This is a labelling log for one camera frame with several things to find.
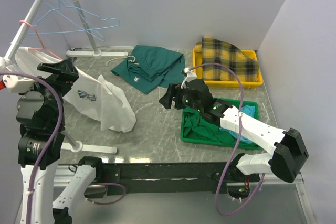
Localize yellow plastic tray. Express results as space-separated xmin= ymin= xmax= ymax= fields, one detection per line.
xmin=192 ymin=48 xmax=264 ymax=89

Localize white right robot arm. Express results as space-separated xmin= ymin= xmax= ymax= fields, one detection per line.
xmin=159 ymin=80 xmax=309 ymax=183

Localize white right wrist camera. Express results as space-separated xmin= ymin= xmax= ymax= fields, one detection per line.
xmin=181 ymin=68 xmax=197 ymax=89

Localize green cloth in tray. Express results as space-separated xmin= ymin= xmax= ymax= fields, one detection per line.
xmin=181 ymin=107 xmax=260 ymax=148

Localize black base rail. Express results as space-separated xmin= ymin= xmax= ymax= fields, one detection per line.
xmin=93 ymin=162 xmax=226 ymax=196

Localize dark green folded pants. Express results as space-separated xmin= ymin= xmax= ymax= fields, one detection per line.
xmin=111 ymin=45 xmax=185 ymax=94

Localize light blue cloth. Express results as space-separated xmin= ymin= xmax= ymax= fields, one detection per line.
xmin=219 ymin=105 xmax=256 ymax=145

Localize green plastic tray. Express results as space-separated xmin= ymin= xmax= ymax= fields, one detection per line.
xmin=180 ymin=98 xmax=263 ymax=151

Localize yellow plaid cloth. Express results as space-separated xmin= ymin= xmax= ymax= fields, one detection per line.
xmin=195 ymin=36 xmax=259 ymax=82

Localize pink wire hanger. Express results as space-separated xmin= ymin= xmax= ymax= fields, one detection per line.
xmin=18 ymin=20 xmax=64 ymax=61

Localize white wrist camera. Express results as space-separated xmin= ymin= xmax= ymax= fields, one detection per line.
xmin=2 ymin=74 xmax=35 ymax=93
xmin=181 ymin=68 xmax=197 ymax=89

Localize white clothes rack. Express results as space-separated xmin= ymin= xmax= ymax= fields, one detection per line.
xmin=0 ymin=0 xmax=135 ymax=155

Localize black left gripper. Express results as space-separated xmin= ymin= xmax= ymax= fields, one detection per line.
xmin=19 ymin=57 xmax=78 ymax=127

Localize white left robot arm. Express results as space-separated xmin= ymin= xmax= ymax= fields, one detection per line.
xmin=16 ymin=60 xmax=106 ymax=223

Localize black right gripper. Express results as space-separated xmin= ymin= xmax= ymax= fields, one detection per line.
xmin=159 ymin=83 xmax=203 ymax=112

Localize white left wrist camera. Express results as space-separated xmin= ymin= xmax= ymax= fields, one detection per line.
xmin=2 ymin=74 xmax=35 ymax=93

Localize blue wire hanger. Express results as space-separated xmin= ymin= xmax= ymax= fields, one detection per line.
xmin=33 ymin=0 xmax=120 ymax=41
xmin=33 ymin=0 xmax=121 ymax=34

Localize white flower print t-shirt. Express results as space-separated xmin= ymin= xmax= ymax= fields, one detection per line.
xmin=15 ymin=47 xmax=136 ymax=133

